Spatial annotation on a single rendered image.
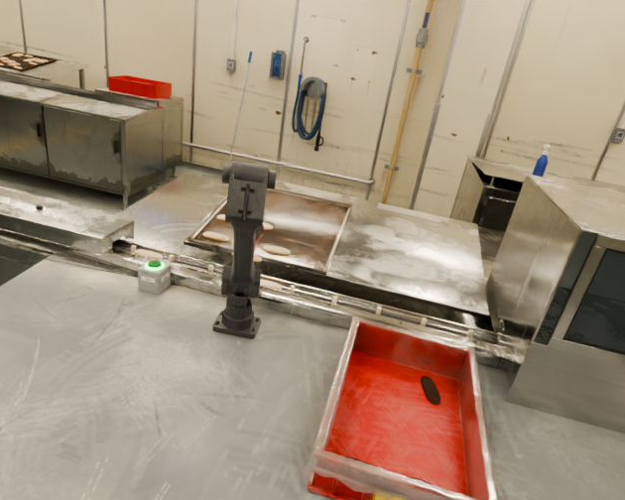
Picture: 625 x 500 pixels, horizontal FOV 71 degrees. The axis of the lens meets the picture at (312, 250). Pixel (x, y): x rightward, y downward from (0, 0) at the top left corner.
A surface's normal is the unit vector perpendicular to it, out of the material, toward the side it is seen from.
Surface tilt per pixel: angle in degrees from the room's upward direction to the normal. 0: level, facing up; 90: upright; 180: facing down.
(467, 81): 90
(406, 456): 0
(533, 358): 90
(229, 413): 0
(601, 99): 90
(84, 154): 90
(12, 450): 0
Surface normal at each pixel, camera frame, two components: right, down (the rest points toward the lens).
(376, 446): 0.15, -0.90
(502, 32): -0.22, 0.38
